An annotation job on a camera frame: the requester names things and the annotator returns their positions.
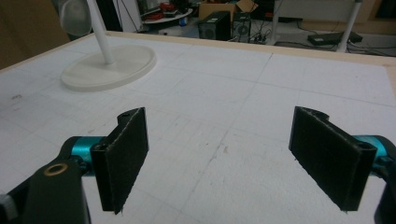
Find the open cardboard box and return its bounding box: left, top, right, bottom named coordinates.
left=198, top=0, right=260, bottom=21

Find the white round table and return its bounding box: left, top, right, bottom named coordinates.
left=141, top=7, right=194, bottom=25

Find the white hook rack stand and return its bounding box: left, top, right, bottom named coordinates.
left=60, top=0, right=157, bottom=93

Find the brown panel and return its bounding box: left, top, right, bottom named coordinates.
left=0, top=0, right=71, bottom=71

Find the white stand leg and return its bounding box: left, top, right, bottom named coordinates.
left=269, top=0, right=283, bottom=47
left=336, top=0, right=364, bottom=53

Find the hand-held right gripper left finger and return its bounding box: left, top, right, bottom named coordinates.
left=70, top=106, right=149, bottom=216

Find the flat black device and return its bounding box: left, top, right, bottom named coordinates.
left=307, top=31, right=364, bottom=47

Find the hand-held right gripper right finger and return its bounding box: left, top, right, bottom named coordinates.
left=289, top=105, right=389, bottom=213

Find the black computer tower with grille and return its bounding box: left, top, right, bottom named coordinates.
left=231, top=12, right=252, bottom=43

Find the white grid mat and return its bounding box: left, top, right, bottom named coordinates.
left=0, top=33, right=396, bottom=224

